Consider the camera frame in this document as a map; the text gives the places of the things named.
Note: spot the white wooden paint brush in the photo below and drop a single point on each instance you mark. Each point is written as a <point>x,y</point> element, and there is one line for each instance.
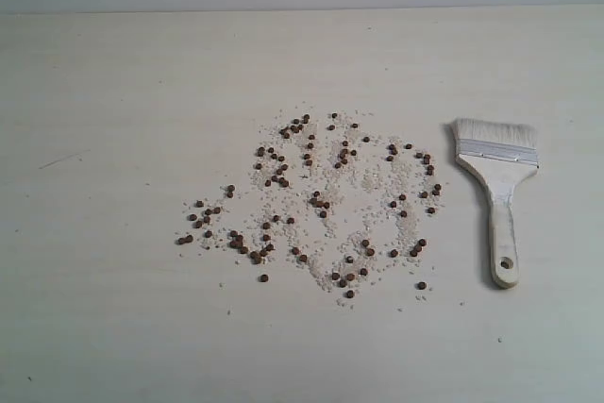
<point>500,157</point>

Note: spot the scattered brown pellets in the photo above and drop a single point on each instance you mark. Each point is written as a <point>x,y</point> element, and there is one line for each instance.
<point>321,205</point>

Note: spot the scattered rice grain pile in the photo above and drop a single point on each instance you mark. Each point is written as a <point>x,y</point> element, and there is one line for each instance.
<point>330,205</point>

